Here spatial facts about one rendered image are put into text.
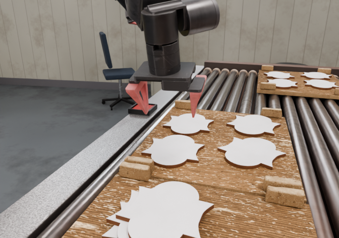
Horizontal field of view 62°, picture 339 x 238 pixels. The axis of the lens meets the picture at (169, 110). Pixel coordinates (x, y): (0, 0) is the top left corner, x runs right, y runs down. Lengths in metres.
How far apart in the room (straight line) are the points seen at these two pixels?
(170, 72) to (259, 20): 3.82
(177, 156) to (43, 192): 0.27
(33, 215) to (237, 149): 0.42
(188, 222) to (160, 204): 0.06
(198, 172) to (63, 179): 0.27
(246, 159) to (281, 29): 3.77
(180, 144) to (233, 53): 3.68
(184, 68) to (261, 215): 0.27
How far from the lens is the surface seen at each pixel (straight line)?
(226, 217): 0.48
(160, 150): 0.64
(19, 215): 0.57
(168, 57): 0.48
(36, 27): 5.15
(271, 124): 0.82
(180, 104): 0.91
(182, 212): 0.44
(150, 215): 0.44
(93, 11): 4.66
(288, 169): 0.63
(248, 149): 0.67
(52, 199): 0.58
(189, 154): 0.63
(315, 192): 0.61
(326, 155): 0.76
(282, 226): 0.49
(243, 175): 0.58
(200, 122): 0.79
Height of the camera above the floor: 1.24
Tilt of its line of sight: 20 degrees down
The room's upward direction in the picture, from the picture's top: straight up
